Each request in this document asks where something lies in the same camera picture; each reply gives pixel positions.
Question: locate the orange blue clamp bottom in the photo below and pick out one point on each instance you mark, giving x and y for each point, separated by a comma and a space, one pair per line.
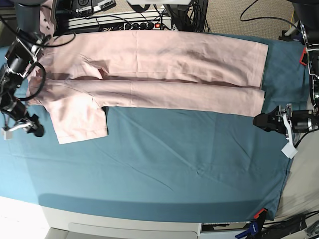
255, 226

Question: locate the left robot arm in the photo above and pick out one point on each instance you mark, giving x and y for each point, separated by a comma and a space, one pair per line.
308, 14

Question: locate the pink T-shirt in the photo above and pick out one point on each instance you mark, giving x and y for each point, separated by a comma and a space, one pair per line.
145, 69

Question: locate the orange black clamp right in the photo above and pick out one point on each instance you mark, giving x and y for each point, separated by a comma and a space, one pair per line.
304, 59

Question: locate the white power strip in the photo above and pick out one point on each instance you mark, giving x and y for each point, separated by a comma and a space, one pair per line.
115, 22

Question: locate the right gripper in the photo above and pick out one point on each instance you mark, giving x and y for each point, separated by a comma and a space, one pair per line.
16, 110

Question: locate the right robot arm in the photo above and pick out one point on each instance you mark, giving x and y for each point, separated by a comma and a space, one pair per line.
21, 59

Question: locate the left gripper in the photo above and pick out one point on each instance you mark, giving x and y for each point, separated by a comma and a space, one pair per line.
301, 121

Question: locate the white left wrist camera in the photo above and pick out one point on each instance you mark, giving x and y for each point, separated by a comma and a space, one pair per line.
289, 149

